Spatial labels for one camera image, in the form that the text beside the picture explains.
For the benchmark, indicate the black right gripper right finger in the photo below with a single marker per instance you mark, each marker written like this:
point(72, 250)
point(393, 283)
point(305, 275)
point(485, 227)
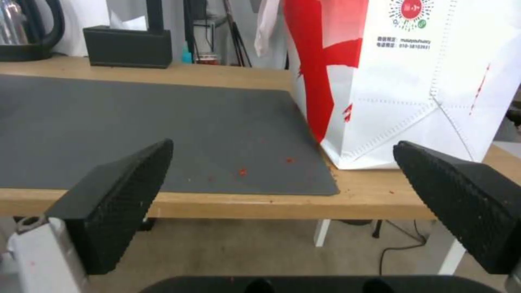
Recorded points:
point(468, 207)

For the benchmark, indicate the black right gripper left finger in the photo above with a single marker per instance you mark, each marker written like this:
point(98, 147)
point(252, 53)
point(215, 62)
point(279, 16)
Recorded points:
point(118, 207)

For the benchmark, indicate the white red takeout bag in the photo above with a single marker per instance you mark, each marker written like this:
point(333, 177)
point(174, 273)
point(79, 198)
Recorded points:
point(390, 82)

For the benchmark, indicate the white table leg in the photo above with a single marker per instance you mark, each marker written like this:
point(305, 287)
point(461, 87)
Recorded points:
point(449, 259)

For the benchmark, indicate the grey desk mat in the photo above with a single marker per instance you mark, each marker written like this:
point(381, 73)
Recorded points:
point(154, 134)

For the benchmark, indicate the black rectangular box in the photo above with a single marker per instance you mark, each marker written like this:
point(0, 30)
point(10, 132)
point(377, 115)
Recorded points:
point(128, 45)

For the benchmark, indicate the teal bottle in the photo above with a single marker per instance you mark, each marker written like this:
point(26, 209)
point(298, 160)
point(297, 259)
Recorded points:
point(186, 55)

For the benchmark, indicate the black monitor stand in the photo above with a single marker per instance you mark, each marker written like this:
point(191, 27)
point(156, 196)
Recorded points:
point(156, 15)

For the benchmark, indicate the silver electric kettle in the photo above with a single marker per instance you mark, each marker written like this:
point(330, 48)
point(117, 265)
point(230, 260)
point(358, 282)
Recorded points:
point(28, 27)

